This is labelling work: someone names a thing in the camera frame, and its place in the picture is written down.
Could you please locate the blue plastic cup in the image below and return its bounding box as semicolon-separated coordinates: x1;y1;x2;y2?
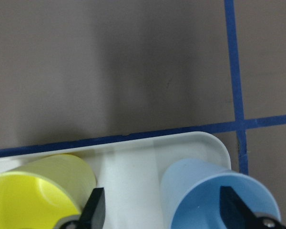
160;158;281;229

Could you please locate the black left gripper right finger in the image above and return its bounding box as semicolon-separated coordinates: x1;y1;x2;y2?
220;186;286;229

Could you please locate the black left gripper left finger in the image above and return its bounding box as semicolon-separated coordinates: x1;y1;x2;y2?
59;187;105;229

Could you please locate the cream serving tray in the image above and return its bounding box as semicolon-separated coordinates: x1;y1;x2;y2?
0;132;231;229

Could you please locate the yellow plastic cup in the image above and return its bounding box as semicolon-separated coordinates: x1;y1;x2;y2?
0;154;96;229

